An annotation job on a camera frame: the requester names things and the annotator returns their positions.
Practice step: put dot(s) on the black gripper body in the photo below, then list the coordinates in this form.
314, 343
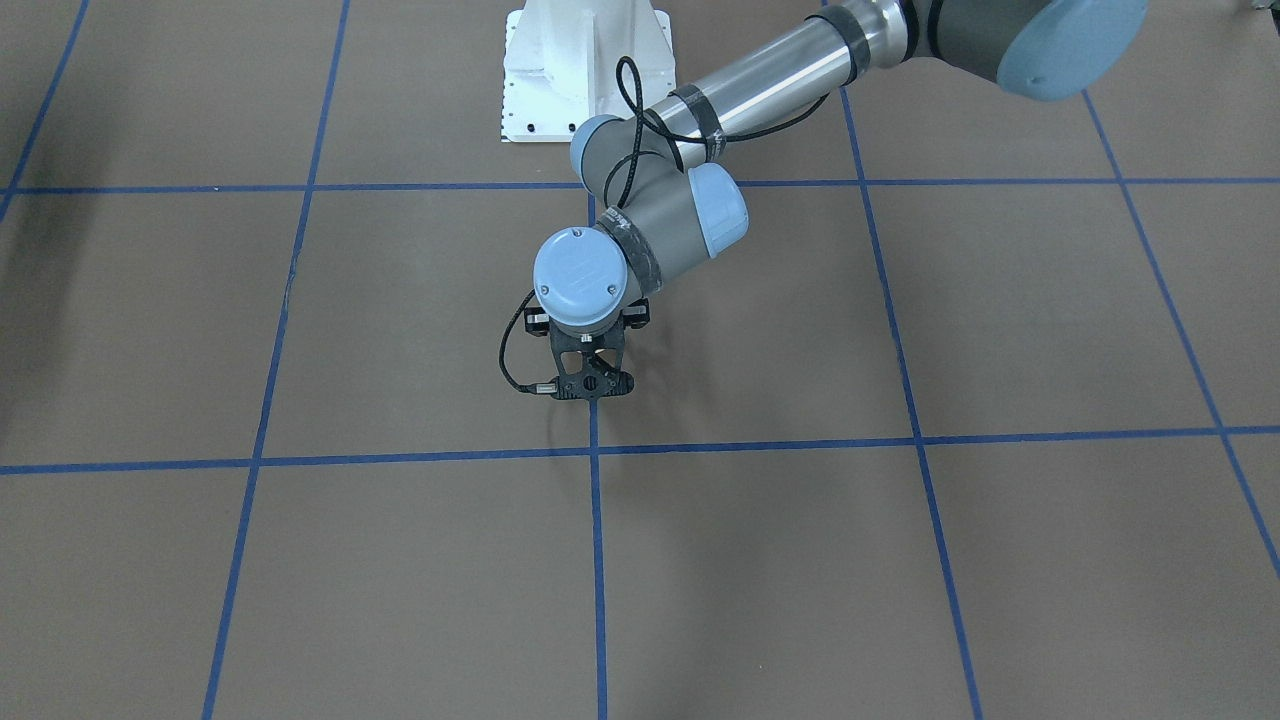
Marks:
634, 318

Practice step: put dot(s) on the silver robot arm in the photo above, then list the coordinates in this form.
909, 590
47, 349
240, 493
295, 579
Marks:
666, 203

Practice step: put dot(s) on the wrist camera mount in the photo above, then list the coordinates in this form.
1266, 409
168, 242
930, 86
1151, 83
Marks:
592, 374

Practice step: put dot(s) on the white camera mast base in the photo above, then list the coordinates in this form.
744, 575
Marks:
559, 59

